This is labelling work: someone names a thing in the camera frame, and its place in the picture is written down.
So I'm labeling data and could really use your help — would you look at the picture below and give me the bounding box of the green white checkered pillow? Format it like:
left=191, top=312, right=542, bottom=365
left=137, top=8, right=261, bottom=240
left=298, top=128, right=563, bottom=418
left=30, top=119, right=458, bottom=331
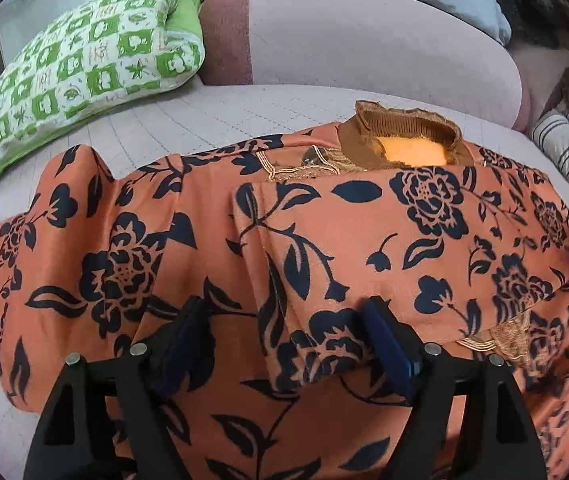
left=0, top=0, right=205, bottom=176

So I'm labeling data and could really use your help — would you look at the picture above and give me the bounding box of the pink sofa back cushion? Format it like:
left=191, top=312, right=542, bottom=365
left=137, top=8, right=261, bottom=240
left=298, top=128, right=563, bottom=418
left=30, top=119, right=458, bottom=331
left=200, top=0, right=530, bottom=131

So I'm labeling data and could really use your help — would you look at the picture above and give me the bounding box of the pink sofa armrest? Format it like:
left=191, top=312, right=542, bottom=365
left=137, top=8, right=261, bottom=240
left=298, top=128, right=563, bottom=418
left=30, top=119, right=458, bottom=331
left=508, top=42, right=569, bottom=127

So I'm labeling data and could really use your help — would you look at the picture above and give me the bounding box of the orange floral blouse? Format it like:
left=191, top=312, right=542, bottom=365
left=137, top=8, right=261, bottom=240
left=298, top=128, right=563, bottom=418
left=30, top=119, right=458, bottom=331
left=0, top=101, right=569, bottom=479

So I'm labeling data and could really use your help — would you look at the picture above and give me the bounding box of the black fur garment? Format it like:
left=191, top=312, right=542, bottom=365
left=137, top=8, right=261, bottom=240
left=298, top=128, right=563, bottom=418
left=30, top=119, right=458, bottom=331
left=496, top=0, right=569, bottom=50

